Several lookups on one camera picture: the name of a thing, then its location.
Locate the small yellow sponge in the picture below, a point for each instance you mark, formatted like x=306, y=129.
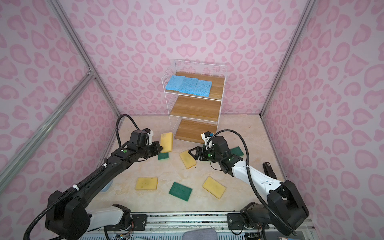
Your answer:
x=167, y=142

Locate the green scouring pad front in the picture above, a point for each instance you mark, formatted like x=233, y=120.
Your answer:
x=180, y=191

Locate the green scouring pad left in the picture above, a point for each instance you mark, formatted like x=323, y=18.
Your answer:
x=163, y=156

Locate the grey chair back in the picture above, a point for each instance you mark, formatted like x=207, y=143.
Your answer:
x=201, y=234

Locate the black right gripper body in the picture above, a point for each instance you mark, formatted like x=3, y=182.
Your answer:
x=207, y=155

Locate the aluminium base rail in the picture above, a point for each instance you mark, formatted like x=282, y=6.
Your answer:
x=172, y=226

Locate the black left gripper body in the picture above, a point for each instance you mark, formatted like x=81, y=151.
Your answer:
x=153, y=149

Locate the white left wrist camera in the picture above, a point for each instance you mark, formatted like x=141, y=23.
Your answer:
x=149, y=136

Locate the green sponge right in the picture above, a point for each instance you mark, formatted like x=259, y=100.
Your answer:
x=237, y=151

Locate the blue sponge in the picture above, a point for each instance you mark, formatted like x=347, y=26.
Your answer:
x=202, y=88
x=174, y=83
x=188, y=85

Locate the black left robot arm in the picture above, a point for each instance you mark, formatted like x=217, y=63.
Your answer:
x=69, y=217

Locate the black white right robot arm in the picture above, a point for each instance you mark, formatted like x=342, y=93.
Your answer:
x=280, y=203

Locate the white wire wooden shelf rack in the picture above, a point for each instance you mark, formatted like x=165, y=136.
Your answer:
x=190, y=116

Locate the green scouring pad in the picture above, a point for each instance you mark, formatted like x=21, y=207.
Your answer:
x=163, y=156
x=180, y=191

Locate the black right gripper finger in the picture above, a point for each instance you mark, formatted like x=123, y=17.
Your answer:
x=194, y=150
x=195, y=156

